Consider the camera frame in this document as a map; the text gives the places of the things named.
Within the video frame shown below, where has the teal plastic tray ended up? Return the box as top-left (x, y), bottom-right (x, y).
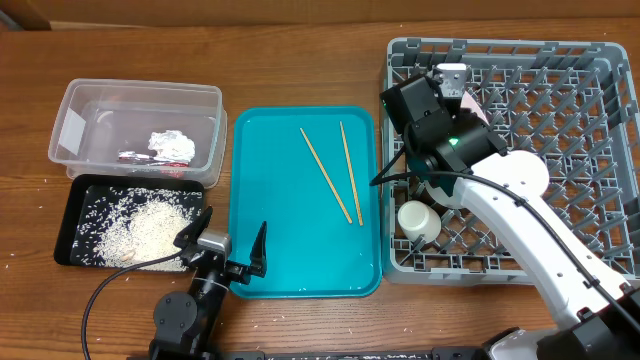
top-left (228, 106), bottom-right (382, 299)

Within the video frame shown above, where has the small white plate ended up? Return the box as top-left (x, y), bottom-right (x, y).
top-left (492, 150), bottom-right (550, 196)

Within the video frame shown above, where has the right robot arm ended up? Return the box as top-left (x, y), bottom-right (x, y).
top-left (380, 73), bottom-right (639, 359)

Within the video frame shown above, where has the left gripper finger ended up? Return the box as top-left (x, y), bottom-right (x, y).
top-left (249, 221), bottom-right (267, 278)
top-left (173, 206), bottom-right (213, 249)

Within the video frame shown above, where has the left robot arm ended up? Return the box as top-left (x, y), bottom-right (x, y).
top-left (149, 208), bottom-right (267, 359)

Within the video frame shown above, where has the black rectangular tray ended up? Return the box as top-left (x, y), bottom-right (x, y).
top-left (53, 174), bottom-right (205, 268)

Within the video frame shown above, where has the grey bowl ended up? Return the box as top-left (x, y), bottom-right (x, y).
top-left (424, 176), bottom-right (465, 209)

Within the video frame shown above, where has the clear plastic bin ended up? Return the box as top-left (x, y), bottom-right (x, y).
top-left (48, 78), bottom-right (227, 188)

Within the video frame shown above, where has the rice pile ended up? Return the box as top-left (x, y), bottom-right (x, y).
top-left (70, 185), bottom-right (204, 268)

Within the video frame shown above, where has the large white plate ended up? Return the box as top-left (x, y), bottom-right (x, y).
top-left (461, 92), bottom-right (489, 124)

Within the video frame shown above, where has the red wrapper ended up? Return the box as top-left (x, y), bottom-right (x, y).
top-left (118, 151), bottom-right (189, 178)

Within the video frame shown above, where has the white cup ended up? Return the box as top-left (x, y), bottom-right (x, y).
top-left (397, 200), bottom-right (441, 241)

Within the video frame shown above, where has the grey dish rack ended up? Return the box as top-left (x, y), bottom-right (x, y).
top-left (381, 37), bottom-right (639, 286)

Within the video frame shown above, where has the foil ball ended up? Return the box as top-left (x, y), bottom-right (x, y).
top-left (148, 130), bottom-right (195, 163)

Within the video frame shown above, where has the black rail bottom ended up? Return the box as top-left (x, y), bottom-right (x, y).
top-left (218, 346), bottom-right (488, 360)

